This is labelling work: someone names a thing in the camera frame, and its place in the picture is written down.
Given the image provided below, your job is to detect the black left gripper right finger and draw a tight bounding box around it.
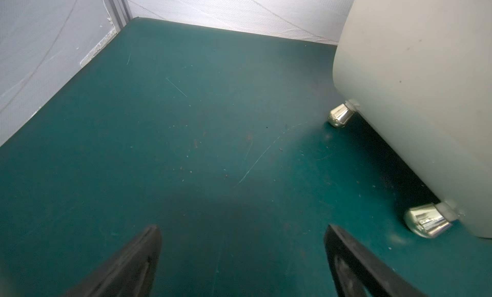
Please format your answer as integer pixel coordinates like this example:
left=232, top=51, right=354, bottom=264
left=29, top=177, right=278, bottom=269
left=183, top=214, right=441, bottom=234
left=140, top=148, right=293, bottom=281
left=324, top=225, right=425, bottom=296

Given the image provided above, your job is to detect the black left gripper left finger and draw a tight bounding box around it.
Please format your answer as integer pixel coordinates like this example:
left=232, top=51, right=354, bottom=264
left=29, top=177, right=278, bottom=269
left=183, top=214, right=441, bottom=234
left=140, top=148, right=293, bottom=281
left=64, top=225, right=161, bottom=296

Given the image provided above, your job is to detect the cream round drawer cabinet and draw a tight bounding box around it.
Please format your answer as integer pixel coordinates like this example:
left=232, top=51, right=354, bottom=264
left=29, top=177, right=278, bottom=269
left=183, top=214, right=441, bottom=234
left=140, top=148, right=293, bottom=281
left=333, top=0, right=491, bottom=238

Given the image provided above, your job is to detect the chrome cabinet foot front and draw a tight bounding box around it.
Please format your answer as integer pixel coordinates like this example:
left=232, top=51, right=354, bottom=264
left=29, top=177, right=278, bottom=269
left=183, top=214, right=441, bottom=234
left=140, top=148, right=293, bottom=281
left=404, top=202, right=458, bottom=239

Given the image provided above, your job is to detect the chrome cabinet foot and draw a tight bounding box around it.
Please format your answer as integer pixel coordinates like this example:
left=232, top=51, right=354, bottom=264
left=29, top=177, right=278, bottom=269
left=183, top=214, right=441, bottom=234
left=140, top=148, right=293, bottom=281
left=404, top=202, right=458, bottom=239
left=328, top=101, right=357, bottom=128

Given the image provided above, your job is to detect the chrome cabinet foot rear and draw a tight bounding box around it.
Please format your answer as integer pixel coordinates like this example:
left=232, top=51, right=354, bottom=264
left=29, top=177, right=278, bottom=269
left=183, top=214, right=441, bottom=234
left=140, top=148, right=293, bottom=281
left=328, top=101, right=357, bottom=128

